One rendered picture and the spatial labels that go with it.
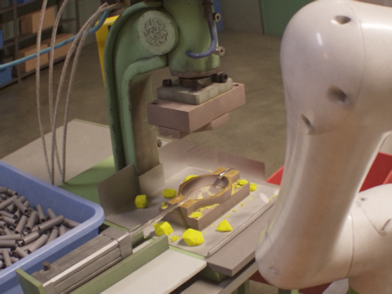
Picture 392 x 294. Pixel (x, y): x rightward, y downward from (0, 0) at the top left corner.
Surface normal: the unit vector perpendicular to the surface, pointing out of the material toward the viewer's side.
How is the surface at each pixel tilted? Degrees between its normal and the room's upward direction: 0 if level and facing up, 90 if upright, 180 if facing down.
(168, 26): 90
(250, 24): 90
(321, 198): 125
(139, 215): 0
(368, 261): 97
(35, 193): 81
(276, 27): 90
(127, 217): 0
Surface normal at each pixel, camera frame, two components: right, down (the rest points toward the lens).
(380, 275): -0.45, 0.39
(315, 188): -0.47, 0.80
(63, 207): -0.63, 0.22
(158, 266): -0.09, -0.91
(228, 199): 0.78, 0.19
